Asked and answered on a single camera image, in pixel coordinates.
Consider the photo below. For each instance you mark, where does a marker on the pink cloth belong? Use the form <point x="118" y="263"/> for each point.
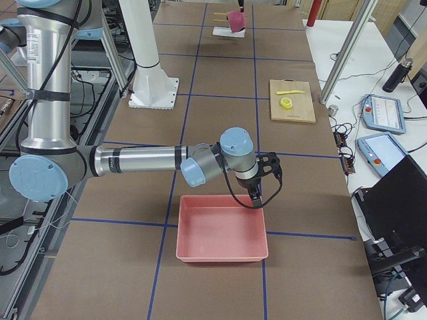
<point x="237" y="20"/>

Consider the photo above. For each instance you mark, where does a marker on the aluminium frame post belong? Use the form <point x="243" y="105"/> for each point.
<point x="348" y="46"/>

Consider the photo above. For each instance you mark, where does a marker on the far teach pendant tablet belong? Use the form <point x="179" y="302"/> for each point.
<point x="383" y="114"/>

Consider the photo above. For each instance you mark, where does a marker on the black laptop monitor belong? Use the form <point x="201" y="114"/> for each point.
<point x="395" y="211"/>

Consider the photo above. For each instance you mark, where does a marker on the teach pendant tablet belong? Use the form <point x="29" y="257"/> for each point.
<point x="382" y="151"/>
<point x="383" y="114"/>

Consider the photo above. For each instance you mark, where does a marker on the black orange connector box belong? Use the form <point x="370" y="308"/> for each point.
<point x="347" y="162"/>

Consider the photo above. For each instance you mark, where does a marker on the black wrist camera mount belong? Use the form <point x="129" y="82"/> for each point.
<point x="269" y="163"/>

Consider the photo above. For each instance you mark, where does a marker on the near teach pendant tablet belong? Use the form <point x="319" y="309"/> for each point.
<point x="382" y="151"/>

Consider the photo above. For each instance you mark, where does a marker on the pink plastic bin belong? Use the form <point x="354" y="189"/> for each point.
<point x="216" y="229"/>

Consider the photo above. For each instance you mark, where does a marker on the red cylinder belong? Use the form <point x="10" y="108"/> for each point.
<point x="314" y="10"/>

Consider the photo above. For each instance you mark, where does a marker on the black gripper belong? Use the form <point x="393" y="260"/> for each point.
<point x="246" y="184"/>

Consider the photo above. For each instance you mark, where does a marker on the yellow plastic knife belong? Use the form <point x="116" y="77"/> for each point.
<point x="290" y="92"/>

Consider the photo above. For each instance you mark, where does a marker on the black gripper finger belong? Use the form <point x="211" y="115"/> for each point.
<point x="241" y="5"/>

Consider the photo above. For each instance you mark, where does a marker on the white rectangular tray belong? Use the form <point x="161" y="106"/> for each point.
<point x="227" y="32"/>

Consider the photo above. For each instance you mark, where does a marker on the bamboo cutting board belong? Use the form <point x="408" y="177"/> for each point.
<point x="303" y="108"/>

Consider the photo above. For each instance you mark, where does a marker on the black thermos bottle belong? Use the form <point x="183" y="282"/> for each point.
<point x="398" y="75"/>

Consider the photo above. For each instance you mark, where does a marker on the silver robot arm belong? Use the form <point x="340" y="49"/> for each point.
<point x="51" y="162"/>

